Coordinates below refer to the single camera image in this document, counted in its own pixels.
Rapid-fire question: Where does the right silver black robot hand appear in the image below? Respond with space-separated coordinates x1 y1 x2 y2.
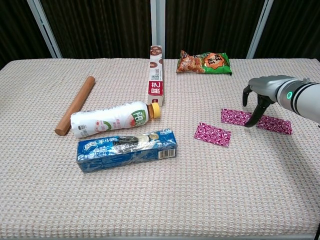
242 74 302 128

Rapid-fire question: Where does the purple white patterned packet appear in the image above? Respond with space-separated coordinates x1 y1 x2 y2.
193 121 232 148
256 115 293 136
220 107 253 126

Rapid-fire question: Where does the dark pleated curtain panel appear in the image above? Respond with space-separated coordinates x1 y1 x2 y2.
164 0 266 60
0 0 52 70
39 0 153 60
253 0 320 61

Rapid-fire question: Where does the green orange snack bag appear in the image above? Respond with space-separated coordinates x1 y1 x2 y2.
175 49 233 76

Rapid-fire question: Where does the long white red baking paper box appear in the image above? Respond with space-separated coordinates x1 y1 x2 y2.
147 45 166 107

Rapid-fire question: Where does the blue Oreo cookie box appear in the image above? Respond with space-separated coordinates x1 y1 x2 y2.
76 128 179 174

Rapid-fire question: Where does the white drink bottle yellow cap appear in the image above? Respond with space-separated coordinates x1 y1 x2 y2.
70 100 161 139

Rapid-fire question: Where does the pink waffle weave tablecloth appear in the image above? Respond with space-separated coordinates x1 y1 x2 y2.
0 58 320 238

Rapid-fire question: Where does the wooden rolling pin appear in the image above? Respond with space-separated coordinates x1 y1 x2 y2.
54 75 96 137

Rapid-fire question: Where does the grey partition frame post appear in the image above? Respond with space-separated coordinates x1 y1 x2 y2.
246 0 275 60
26 0 63 59
149 0 166 60

